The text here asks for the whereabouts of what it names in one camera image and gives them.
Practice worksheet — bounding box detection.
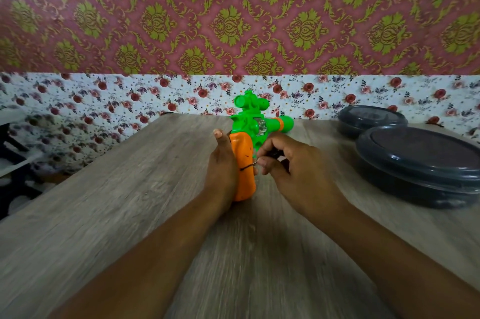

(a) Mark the person's left hand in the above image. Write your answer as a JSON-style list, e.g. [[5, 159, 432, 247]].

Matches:
[[203, 129, 239, 212]]

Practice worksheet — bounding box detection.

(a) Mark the person's right hand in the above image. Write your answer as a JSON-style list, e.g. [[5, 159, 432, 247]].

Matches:
[[255, 133, 350, 222]]

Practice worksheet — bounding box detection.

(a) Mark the small black screwdriver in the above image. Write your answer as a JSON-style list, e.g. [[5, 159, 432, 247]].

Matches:
[[240, 148, 284, 171]]

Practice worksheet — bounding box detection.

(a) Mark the green and orange toy gun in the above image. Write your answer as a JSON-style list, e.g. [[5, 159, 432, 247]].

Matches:
[[229, 90, 295, 202]]

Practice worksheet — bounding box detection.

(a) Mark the person's left forearm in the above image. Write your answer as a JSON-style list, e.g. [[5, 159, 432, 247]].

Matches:
[[47, 189, 233, 319]]

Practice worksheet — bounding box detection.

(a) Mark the person's right forearm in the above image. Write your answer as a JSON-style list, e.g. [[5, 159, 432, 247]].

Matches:
[[308, 200, 480, 319]]

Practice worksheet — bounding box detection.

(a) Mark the small dark grey lidded container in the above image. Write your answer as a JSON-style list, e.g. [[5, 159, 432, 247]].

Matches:
[[337, 105, 409, 139]]

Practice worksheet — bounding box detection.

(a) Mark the large dark grey lidded container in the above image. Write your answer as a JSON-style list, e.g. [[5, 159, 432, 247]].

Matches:
[[355, 125, 480, 209]]

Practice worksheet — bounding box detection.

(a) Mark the black and white shelf unit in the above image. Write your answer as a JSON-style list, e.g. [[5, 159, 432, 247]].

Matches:
[[0, 109, 44, 220]]

